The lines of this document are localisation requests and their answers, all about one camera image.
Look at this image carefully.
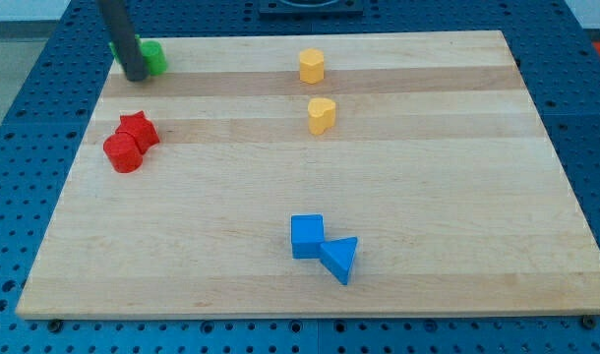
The yellow hexagon block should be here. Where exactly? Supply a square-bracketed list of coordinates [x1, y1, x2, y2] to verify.
[298, 48, 325, 84]

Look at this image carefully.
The blue cube block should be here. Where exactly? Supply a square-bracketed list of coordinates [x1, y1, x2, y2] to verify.
[290, 214, 325, 259]

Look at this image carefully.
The yellow heart block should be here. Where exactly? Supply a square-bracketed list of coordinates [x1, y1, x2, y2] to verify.
[307, 97, 337, 136]

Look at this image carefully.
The blue triangle block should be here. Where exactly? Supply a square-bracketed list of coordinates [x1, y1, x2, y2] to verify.
[319, 237, 358, 285]

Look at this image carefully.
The wooden board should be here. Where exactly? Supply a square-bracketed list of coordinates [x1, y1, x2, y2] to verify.
[16, 30, 600, 320]

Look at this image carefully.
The red star block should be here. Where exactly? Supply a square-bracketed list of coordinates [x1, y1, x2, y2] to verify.
[115, 111, 160, 154]

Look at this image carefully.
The red cylinder block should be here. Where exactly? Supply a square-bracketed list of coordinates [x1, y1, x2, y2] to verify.
[103, 133, 143, 173]

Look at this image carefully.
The green cylinder block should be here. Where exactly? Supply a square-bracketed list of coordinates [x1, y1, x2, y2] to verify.
[141, 40, 168, 76]

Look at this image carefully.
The green star block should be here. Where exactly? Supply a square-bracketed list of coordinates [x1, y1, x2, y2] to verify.
[108, 33, 141, 65]

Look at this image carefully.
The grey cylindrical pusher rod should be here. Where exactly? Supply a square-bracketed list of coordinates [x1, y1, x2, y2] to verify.
[96, 0, 149, 82]

